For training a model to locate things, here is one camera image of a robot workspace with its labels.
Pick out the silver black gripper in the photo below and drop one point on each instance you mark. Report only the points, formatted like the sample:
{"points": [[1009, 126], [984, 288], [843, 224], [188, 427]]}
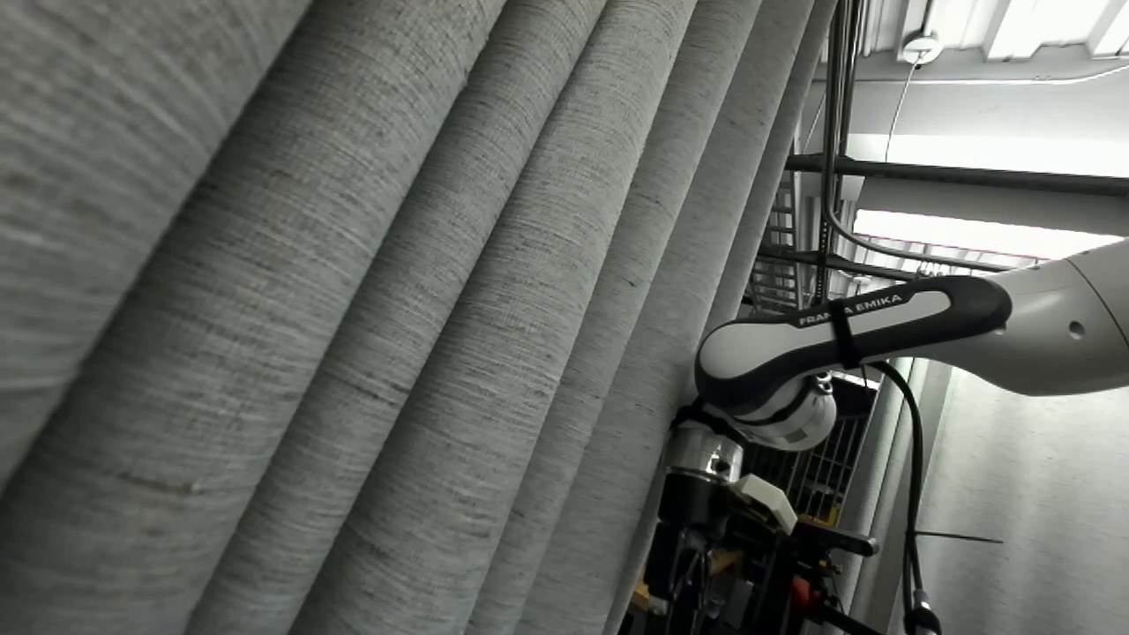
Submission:
{"points": [[703, 469]]}

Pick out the grey pleated fabric curtain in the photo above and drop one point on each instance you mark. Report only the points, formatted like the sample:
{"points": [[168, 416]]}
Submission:
{"points": [[366, 314]]}

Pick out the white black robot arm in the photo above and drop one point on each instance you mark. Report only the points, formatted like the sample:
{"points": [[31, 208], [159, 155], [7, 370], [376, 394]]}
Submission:
{"points": [[1050, 330]]}

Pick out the white ceiling smoke detector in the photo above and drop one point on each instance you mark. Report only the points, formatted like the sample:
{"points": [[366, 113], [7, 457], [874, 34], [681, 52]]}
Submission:
{"points": [[920, 52]]}

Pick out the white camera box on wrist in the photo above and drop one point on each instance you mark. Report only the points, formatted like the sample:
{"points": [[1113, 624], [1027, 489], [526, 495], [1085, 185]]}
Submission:
{"points": [[769, 500]]}

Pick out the wire mesh fence panel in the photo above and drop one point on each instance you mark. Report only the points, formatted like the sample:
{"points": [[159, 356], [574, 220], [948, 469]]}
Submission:
{"points": [[822, 473]]}

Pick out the black metal ceiling frame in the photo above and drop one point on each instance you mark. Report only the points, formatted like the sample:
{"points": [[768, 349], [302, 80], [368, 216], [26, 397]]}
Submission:
{"points": [[1002, 153]]}

